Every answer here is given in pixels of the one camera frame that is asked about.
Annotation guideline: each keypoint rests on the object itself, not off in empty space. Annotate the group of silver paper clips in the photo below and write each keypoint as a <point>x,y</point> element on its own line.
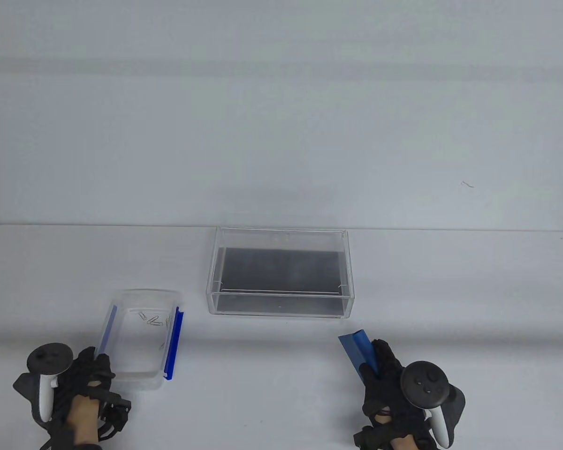
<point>155,321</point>

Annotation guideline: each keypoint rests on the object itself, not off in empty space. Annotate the black and white controller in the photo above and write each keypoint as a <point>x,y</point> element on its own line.
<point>49,358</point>
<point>424,382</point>

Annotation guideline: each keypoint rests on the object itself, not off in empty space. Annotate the person's left forearm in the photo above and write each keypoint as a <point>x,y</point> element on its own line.
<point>84,429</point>

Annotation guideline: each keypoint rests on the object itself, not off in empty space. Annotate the blue plastic scraper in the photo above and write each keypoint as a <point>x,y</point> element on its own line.
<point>356,349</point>

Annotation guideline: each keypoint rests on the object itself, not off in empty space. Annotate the clear acrylic drawer organizer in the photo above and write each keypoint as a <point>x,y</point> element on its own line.
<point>309,276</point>

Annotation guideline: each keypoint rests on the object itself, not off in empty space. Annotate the black and white right controller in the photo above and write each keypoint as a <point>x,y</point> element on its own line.
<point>424,382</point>

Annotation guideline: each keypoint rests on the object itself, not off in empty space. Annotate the black and white left controller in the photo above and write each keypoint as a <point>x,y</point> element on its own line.
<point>49,358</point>

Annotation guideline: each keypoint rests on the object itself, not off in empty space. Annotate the clear plastic box blue clips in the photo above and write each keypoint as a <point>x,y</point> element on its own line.
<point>131,356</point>

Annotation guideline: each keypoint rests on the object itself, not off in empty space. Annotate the person's right hand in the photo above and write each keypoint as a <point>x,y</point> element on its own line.
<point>384,398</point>

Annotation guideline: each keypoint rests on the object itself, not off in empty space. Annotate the person's left hand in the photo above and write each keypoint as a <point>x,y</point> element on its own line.
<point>79,375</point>

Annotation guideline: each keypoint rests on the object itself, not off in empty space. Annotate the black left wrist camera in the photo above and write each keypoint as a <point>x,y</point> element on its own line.
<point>116,410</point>

